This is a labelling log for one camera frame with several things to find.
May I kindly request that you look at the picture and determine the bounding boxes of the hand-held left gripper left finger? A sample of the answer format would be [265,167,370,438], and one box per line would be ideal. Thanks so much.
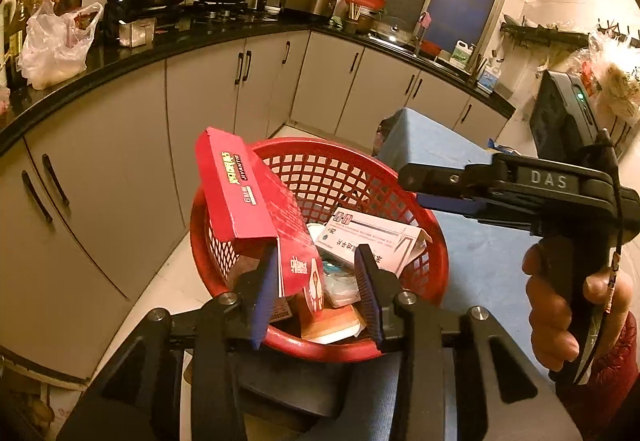
[57,241,281,441]

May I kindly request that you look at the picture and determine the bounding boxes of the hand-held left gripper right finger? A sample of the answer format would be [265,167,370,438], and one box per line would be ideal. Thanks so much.
[354,243,583,441]

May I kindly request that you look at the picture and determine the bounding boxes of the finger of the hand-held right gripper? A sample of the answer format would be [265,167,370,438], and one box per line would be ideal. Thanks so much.
[398,162,501,220]

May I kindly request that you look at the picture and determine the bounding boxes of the blue tissue pack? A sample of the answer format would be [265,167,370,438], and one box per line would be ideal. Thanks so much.
[322,261,362,308]

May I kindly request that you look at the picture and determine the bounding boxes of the white medicine box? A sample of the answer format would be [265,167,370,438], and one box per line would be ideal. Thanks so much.
[314,208,433,279]

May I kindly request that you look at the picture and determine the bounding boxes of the red plastic basket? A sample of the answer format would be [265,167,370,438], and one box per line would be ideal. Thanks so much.
[189,137,450,363]

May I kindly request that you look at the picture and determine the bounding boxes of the red cardboard box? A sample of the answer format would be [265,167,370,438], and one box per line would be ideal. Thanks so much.
[195,127,326,317]

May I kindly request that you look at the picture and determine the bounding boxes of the person's right forearm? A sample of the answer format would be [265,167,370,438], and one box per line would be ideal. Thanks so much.
[565,311,640,441]

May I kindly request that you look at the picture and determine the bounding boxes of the person's right hand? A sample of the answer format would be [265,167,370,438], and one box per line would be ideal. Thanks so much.
[522,243,635,372]

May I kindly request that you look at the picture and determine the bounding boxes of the tan cardboard box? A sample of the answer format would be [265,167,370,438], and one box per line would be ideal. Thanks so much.
[299,305,364,345]

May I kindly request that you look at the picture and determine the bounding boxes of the blue tablecloth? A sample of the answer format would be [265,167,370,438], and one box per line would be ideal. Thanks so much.
[240,108,556,441]

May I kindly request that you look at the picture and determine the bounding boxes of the white plastic jug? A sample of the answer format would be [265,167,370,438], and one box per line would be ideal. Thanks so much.
[450,40,477,70]

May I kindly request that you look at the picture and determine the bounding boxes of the hanging plastic bags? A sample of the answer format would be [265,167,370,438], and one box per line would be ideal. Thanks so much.
[570,28,640,127]

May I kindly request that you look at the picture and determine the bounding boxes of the glass pot lid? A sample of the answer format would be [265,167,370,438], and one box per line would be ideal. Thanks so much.
[375,16,413,44]

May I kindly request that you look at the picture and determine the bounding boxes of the row of beige base cabinets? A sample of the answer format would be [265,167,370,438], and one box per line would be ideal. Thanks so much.
[0,30,511,382]

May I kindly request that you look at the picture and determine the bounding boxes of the steel rectangular pot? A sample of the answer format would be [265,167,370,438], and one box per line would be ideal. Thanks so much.
[278,0,339,19]

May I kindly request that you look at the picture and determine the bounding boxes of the black kitchen countertop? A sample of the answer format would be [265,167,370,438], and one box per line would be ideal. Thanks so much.
[0,6,517,157]

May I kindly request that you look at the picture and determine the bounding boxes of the gas stove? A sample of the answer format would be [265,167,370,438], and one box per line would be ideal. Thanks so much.
[105,1,281,29]

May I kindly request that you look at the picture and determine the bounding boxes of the small metal box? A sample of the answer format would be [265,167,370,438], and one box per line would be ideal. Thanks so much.
[118,17,157,48]

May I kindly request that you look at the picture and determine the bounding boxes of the white plastic bag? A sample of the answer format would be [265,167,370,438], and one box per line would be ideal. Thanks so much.
[18,1,104,90]

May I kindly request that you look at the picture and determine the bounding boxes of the thin black cable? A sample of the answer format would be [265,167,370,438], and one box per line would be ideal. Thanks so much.
[600,127,626,317]

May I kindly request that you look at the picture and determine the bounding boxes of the black wall rack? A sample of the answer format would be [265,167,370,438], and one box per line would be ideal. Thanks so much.
[500,16,640,49]

